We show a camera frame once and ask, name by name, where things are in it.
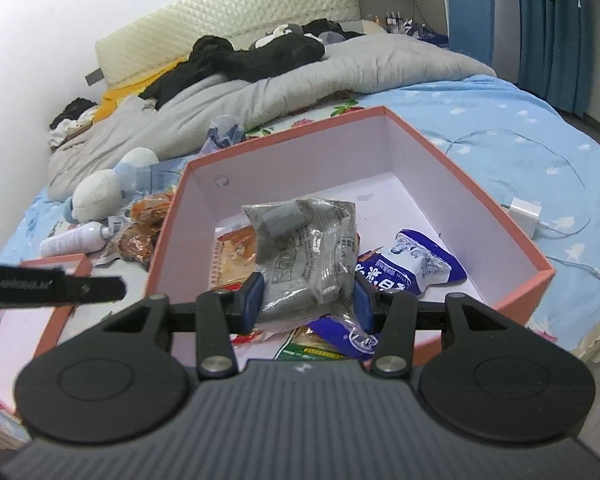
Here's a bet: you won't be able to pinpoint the white charging cable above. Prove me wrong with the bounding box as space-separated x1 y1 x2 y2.
439 127 600 281

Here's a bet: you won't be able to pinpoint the pile of snack packets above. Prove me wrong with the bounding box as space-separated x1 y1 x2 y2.
102 192 179 266

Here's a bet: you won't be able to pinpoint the blue floral bed sheet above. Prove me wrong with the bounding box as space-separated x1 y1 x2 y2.
0 75 600 362

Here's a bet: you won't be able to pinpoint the white plastic bottle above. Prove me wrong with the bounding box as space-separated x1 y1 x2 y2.
39 220 126 259

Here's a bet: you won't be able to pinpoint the dark clothes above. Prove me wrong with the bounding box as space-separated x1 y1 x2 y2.
302 18 367 44

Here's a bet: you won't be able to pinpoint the blue padded board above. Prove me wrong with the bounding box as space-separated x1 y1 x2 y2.
447 0 496 69

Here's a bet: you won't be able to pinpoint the blue curtain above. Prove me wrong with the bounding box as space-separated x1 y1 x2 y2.
515 0 600 119

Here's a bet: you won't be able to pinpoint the clear plastic bag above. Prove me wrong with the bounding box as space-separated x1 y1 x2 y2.
132 159 194 194

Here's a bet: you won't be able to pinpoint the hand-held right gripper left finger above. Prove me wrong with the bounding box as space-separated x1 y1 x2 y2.
100 271 266 379

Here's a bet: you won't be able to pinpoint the black clothing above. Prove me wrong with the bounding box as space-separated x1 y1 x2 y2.
137 35 327 106

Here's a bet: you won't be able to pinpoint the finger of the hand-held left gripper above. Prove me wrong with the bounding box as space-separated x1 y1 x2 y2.
75 274 129 307

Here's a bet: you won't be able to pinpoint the grey snack packet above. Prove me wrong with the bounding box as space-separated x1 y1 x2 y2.
241 197 357 325

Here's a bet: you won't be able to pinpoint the grey duvet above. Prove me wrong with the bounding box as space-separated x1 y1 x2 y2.
47 35 499 201

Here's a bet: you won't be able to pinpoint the yellow cloth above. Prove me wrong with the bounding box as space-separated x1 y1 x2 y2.
94 57 189 124

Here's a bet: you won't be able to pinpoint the cream padded headboard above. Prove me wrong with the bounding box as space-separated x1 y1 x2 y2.
95 0 364 89

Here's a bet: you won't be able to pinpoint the group of small bottles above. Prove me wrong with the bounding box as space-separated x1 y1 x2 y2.
375 9 417 34

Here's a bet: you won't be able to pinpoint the blue patterned cloth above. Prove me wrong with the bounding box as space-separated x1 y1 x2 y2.
405 22 451 47

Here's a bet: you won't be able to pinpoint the blue printed plastic bag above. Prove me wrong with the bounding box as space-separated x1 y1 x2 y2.
200 115 247 156

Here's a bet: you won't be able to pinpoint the white charger plug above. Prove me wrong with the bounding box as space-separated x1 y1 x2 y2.
500 197 544 239

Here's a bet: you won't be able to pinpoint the pink box lid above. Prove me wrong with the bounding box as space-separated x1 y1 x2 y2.
0 254 94 417

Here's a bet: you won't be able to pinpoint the pink cardboard box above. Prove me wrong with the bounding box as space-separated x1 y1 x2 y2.
145 105 557 369

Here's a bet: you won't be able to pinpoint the blue white snack packet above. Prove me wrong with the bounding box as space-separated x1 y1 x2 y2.
357 229 469 299
307 312 382 360

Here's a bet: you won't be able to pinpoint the heap of clothes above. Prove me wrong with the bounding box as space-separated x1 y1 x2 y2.
47 96 101 149

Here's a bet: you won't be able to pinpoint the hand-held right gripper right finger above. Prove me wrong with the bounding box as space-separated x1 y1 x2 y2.
352 272 506 376

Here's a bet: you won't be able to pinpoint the orange snack packet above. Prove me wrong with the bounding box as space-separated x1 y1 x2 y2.
207 225 262 292

